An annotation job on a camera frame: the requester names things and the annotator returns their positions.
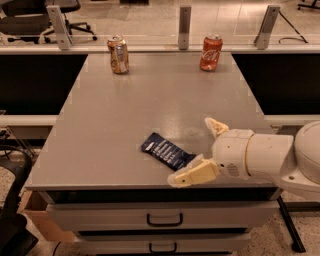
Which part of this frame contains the black office chair background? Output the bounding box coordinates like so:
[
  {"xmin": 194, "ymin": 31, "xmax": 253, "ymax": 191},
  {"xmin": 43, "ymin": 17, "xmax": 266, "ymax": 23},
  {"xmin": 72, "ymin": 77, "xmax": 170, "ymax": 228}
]
[{"xmin": 0, "ymin": 0, "xmax": 97, "ymax": 44}]

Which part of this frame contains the black chair left foreground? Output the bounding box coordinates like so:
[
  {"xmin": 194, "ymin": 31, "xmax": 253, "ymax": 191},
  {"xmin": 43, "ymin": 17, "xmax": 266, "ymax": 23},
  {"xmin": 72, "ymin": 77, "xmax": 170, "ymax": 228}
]
[{"xmin": 0, "ymin": 145, "xmax": 38, "ymax": 256}]

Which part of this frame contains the orange soda can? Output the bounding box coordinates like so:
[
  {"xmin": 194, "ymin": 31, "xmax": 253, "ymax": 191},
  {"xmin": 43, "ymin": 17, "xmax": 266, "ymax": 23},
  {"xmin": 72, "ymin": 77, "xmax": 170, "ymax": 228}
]
[{"xmin": 107, "ymin": 35, "xmax": 129, "ymax": 74}]

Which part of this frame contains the red coca-cola can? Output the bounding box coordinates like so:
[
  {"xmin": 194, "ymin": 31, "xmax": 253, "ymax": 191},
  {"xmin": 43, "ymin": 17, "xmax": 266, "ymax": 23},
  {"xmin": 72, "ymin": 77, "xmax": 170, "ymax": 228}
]
[{"xmin": 200, "ymin": 34, "xmax": 223, "ymax": 71}]

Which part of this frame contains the blue rxbar blueberry wrapper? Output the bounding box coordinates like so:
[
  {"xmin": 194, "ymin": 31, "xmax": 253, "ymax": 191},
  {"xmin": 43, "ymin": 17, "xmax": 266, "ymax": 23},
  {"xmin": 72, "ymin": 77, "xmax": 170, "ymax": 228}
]
[{"xmin": 141, "ymin": 133, "xmax": 196, "ymax": 171}]

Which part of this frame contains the black lower drawer handle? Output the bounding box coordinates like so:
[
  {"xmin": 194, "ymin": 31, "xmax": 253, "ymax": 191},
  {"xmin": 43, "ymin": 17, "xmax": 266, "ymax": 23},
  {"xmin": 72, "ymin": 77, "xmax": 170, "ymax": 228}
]
[{"xmin": 148, "ymin": 243, "xmax": 178, "ymax": 254}]

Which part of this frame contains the lower grey drawer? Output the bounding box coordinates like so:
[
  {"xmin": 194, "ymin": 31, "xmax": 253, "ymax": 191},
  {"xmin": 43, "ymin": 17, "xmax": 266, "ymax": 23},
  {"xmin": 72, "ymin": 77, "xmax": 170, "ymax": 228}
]
[{"xmin": 75, "ymin": 233, "xmax": 250, "ymax": 256}]

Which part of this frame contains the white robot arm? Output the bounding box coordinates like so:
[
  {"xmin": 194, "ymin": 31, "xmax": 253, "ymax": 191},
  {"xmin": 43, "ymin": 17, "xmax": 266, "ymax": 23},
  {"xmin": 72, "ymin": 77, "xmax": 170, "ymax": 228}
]
[{"xmin": 167, "ymin": 118, "xmax": 320, "ymax": 201}]

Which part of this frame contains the cardboard box under table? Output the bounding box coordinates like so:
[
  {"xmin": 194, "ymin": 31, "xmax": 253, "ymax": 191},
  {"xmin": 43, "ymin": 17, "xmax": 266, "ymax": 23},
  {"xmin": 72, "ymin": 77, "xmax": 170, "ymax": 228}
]
[{"xmin": 18, "ymin": 190, "xmax": 75, "ymax": 243}]

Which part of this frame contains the right metal glass bracket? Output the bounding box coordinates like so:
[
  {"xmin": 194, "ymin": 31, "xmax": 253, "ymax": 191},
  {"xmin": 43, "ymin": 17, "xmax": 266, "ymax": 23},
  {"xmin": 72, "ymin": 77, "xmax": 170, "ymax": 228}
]
[{"xmin": 254, "ymin": 5, "xmax": 280, "ymax": 50}]

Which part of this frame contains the black upper drawer handle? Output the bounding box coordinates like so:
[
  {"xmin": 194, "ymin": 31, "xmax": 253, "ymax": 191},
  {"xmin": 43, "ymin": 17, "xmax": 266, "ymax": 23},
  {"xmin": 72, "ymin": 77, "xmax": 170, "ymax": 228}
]
[{"xmin": 146, "ymin": 213, "xmax": 184, "ymax": 228}]

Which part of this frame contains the left metal glass bracket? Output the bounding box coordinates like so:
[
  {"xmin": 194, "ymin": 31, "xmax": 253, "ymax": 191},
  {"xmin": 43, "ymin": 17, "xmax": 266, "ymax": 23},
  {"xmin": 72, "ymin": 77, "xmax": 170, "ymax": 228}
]
[{"xmin": 46, "ymin": 5, "xmax": 72, "ymax": 50}]

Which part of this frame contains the grey drawer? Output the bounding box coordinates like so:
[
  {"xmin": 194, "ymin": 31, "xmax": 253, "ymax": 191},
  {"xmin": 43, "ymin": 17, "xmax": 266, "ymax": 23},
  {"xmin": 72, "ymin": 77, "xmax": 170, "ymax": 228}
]
[
  {"xmin": 47, "ymin": 201, "xmax": 278, "ymax": 232},
  {"xmin": 75, "ymin": 233, "xmax": 250, "ymax": 256}
]

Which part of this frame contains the black table leg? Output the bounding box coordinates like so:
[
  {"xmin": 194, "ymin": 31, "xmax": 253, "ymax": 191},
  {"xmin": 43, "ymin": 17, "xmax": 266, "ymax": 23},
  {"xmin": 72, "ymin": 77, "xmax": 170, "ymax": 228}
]
[{"xmin": 277, "ymin": 196, "xmax": 306, "ymax": 253}]

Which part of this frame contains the black cable on floor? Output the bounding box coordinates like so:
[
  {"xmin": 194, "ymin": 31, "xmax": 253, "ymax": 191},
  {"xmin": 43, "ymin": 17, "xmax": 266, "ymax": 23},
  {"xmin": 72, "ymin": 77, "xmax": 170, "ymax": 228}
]
[{"xmin": 278, "ymin": 9, "xmax": 309, "ymax": 45}]

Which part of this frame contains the upper grey drawer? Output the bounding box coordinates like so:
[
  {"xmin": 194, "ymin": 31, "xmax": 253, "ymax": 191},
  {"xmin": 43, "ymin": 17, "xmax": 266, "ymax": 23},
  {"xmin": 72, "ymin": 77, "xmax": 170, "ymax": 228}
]
[{"xmin": 47, "ymin": 201, "xmax": 278, "ymax": 232}]

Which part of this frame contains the black drawer handle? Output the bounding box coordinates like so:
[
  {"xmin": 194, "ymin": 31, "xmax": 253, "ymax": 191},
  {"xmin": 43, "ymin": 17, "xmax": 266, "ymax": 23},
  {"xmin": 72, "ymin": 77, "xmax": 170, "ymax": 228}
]
[
  {"xmin": 148, "ymin": 243, "xmax": 178, "ymax": 254},
  {"xmin": 146, "ymin": 213, "xmax": 184, "ymax": 228}
]

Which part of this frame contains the middle metal glass bracket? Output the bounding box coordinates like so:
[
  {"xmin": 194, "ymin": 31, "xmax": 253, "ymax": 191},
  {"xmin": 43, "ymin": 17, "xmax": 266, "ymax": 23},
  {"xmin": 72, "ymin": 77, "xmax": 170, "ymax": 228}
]
[{"xmin": 178, "ymin": 6, "xmax": 191, "ymax": 50}]

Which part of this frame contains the metal glass bracket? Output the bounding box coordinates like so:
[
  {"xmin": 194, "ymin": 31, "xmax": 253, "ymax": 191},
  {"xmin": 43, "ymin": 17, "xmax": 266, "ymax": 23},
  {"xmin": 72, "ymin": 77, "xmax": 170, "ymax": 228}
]
[
  {"xmin": 254, "ymin": 5, "xmax": 280, "ymax": 50},
  {"xmin": 178, "ymin": 6, "xmax": 191, "ymax": 50},
  {"xmin": 46, "ymin": 5, "xmax": 72, "ymax": 50}
]

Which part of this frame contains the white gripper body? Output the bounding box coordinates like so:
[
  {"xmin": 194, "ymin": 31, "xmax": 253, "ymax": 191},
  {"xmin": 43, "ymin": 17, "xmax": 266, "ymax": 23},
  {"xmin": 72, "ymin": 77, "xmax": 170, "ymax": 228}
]
[{"xmin": 212, "ymin": 129, "xmax": 254, "ymax": 179}]

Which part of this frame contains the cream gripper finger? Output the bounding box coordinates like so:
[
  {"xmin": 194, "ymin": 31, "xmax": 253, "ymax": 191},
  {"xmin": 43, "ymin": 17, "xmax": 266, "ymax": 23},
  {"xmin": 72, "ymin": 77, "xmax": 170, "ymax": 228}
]
[
  {"xmin": 205, "ymin": 118, "xmax": 229, "ymax": 138},
  {"xmin": 167, "ymin": 154, "xmax": 220, "ymax": 188}
]

